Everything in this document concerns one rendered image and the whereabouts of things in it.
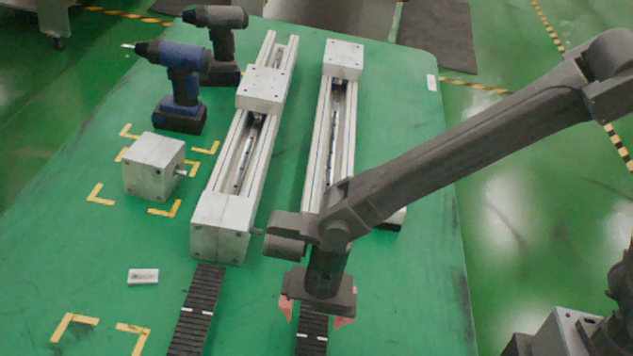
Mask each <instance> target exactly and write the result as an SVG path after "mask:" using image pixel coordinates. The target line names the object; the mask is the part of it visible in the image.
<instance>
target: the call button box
mask: <svg viewBox="0 0 633 356"><path fill-rule="evenodd" d="M405 214H406V209H405V207H404V208H402V209H400V210H399V211H397V212H396V213H395V214H394V215H393V216H391V217H390V218H389V219H388V220H386V221H384V222H382V223H380V224H378V225H376V226H373V227H372V228H378V229H384V230H388V231H395V232H399V231H400V228H401V224H402V222H403V220H404V216H405Z"/></svg>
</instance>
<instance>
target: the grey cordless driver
mask: <svg viewBox="0 0 633 356"><path fill-rule="evenodd" d="M170 16H171V17H182V22H183V23H186V24H193V25H195V26H196V27H197V28H204V27H205V26H206V29H209V38H210V40H211V41H212V42H213V52H214V55H213V64H212V69H211V72H209V73H203V72H202V73H196V74H197V78H198V83H199V86H200V87H238V86H239V83H240V70H239V67H238V64H237V62H236V60H235V55H234V53H235V32H234V31H232V30H231V29H238V30H240V28H243V29H246V28H247V27H248V25H249V12H248V10H247V9H246V8H240V7H222V6H205V7H204V6H196V7H195V8H190V9H186V10H182V15H180V14H171V15H170Z"/></svg>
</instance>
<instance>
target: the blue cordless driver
mask: <svg viewBox="0 0 633 356"><path fill-rule="evenodd" d="M123 47H126V48H132V49H134V52H135V55H137V56H139V57H143V58H146V59H148V60H149V62H150V63H152V64H157V65H160V64H161V65H162V66H165V67H167V75H168V79H169V80H170V81H171V87H172V93H173V94H166V95H165V97H164V98H161V99H160V102H159V103H157V105H156V107H155V108H154V111H153V113H152V115H151V119H152V123H153V127H154V128H157V129H164V130H170V131H176V132H181V133H187V134H193V136H199V135H200V133H201V131H202V130H203V126H204V124H205V122H206V106H205V105H203V103H202V100H201V99H198V96H199V95H200V92H199V84H198V78H197V74H196V73H202V72H203V73H209V72H211V69H212V64H213V52H212V50H211V48H206V49H205V48H204V46H200V45H194V44H188V43H182V42H178V41H171V40H164V41H162V40H157V39H152V40H150V41H137V42H136V43H135V46H131V45H126V44H124V45H123Z"/></svg>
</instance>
